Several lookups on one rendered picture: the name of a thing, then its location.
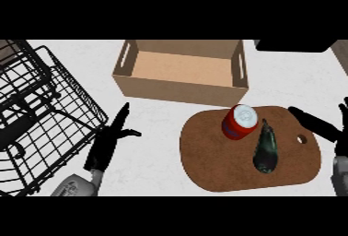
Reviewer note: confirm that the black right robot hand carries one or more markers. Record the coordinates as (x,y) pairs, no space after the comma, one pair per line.
(318,124)

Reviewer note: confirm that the black appliance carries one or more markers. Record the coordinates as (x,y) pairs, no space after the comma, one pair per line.
(294,44)

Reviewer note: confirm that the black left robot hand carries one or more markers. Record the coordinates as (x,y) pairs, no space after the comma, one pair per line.
(106,147)

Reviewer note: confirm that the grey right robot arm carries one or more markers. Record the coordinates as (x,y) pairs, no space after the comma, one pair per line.
(341,175)

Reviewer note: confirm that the brown cardboard box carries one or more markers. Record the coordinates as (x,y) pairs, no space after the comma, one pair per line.
(182,72)

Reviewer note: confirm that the brown wooden cutting board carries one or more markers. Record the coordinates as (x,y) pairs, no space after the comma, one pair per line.
(226,153)

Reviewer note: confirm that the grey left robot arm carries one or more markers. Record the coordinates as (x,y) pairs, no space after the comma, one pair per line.
(79,184)

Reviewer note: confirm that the dark green eggplant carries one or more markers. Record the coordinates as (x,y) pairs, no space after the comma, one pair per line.
(266,147)

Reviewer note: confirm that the red can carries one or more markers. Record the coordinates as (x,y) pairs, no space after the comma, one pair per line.
(240,121)

